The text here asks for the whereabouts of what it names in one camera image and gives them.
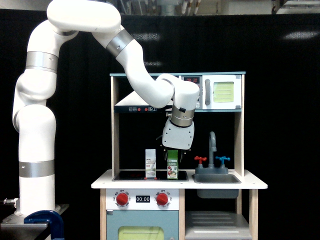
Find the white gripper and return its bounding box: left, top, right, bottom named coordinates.
left=162, top=119, right=195, bottom=163

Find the green juice carton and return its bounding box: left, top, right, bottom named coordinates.
left=167, top=150, right=179, bottom=180

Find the grey toy sink basin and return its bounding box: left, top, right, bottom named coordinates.
left=192, top=174, right=242, bottom=199

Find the white milk carton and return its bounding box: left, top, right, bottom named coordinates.
left=145, top=149, right=156, bottom=178

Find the grey toy faucet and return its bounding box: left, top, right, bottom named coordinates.
left=195, top=131, right=228, bottom=175

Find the right red stove knob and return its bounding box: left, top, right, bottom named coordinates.
left=155, top=192, right=169, bottom=206

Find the red stove knob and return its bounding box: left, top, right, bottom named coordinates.
left=115, top=192, right=129, bottom=206
left=155, top=192, right=169, bottom=206

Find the black timer display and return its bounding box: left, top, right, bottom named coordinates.
left=135, top=195, right=150, bottom=203

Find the black toy stovetop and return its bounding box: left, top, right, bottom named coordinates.
left=112, top=170, right=189, bottom=182

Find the silver range hood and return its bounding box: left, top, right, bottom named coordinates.
left=113, top=91, right=173, bottom=114

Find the left red stove knob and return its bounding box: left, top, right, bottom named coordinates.
left=115, top=192, right=129, bottom=206

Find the white toy microwave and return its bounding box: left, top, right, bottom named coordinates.
left=178, top=74, right=242, bottom=111

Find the grey lower shelf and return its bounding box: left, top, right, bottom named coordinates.
left=185, top=211, right=252, bottom=240

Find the teal toy oven door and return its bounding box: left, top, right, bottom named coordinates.
left=106, top=209, right=179, bottom=240

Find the blue clamp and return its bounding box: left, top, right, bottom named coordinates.
left=23, top=210, right=65, bottom=240

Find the red tap handle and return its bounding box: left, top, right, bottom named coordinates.
left=194, top=156, right=207, bottom=169

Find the blue tap handle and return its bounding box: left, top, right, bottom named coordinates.
left=215, top=156, right=231, bottom=169

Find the wooden toy kitchen frame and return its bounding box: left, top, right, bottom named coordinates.
left=91, top=71, right=268, bottom=240

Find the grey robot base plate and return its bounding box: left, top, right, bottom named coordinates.
left=0, top=203, right=70, bottom=240

